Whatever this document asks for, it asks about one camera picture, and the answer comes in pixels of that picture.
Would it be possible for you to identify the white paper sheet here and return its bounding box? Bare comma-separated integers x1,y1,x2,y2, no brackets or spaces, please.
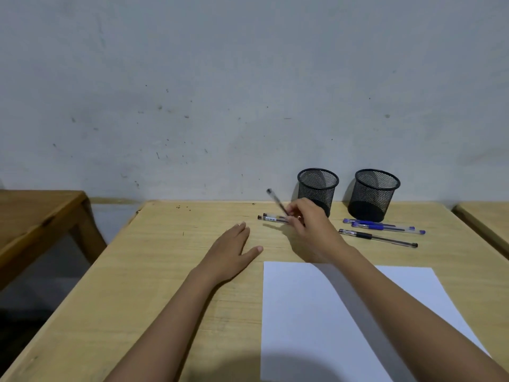
260,261,490,382

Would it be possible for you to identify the dark wooden table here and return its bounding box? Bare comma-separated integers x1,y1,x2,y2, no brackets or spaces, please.
0,189,107,292

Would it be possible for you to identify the blue gel pen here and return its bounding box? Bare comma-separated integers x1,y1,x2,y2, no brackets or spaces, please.
352,222,426,235
343,219,398,228

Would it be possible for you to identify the light wooden side table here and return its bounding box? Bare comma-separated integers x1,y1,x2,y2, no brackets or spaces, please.
452,201,509,261

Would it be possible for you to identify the person's left hand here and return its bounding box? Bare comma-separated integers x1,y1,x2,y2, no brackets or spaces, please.
194,222,264,286

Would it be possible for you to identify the black mesh pen holder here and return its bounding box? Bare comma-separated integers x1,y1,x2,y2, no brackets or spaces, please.
348,168,401,223
297,168,340,218

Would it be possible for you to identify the black grip gel pen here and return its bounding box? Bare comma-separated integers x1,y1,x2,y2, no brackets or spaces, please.
338,228,418,249

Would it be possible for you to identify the person's right forearm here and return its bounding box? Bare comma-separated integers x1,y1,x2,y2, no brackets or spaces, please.
318,246,509,382

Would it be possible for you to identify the person's right hand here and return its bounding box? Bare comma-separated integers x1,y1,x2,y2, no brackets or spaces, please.
285,197,354,264

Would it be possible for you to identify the person's left forearm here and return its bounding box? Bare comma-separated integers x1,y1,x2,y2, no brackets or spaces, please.
104,268,222,382

